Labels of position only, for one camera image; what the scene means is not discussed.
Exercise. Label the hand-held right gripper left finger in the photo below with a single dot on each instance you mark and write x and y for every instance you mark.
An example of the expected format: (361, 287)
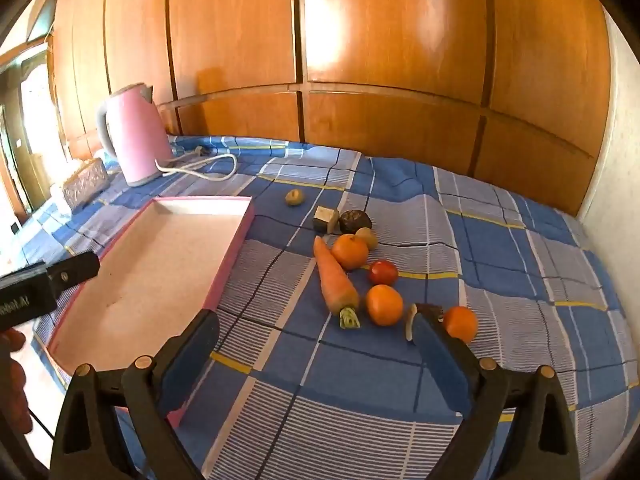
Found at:
(185, 360)

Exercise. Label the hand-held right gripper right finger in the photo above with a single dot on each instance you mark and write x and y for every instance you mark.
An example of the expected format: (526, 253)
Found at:
(440, 360)

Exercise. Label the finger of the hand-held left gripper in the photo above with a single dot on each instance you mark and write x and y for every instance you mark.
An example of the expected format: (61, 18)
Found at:
(72, 271)

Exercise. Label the orange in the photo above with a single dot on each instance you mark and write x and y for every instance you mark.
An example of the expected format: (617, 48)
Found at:
(384, 305)
(461, 324)
(350, 252)

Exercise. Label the brown cap mushroom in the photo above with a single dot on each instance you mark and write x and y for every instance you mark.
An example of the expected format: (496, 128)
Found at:
(409, 324)

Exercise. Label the pink shallow tray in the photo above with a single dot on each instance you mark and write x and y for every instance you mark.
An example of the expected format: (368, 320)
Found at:
(150, 270)

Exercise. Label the red tomato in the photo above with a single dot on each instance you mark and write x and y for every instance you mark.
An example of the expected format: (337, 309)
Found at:
(383, 272)

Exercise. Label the carrot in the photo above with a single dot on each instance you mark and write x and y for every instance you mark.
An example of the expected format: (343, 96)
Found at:
(334, 282)

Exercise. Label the small brown kiwi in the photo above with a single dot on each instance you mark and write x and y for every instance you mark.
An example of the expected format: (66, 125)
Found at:
(295, 198)
(370, 237)

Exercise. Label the person's left hand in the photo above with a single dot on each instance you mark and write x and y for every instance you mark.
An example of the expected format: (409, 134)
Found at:
(12, 390)

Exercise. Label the patterned tissue box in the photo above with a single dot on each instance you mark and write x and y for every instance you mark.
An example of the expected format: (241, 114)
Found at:
(85, 185)

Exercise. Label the blue plaid blanket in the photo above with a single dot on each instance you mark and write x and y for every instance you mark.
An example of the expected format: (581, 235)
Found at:
(350, 410)

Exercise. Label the pink electric kettle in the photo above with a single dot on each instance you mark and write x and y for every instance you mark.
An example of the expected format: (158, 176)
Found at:
(140, 135)

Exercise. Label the dark brown wrinkled passion fruit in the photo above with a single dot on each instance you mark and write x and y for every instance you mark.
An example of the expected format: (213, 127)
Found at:
(356, 221)

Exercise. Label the cut pale mushroom piece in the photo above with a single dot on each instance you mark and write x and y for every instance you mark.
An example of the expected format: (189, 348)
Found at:
(325, 219)

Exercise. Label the wooden wardrobe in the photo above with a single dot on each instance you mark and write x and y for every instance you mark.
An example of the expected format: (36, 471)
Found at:
(390, 60)

